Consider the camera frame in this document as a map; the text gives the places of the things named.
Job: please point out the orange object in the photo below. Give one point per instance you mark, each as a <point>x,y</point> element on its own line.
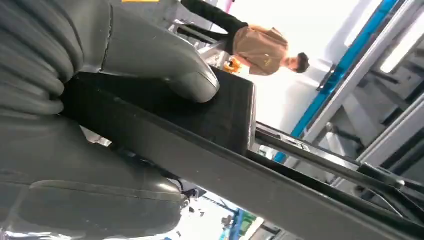
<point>232,65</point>

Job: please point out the person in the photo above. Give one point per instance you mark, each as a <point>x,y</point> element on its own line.
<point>261,49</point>

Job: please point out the blue metal shelf rack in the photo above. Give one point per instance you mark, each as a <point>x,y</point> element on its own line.
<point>334,73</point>

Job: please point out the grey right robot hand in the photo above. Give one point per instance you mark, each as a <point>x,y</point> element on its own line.
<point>99,198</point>

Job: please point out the grey metal beam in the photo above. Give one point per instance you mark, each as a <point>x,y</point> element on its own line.
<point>357,66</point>

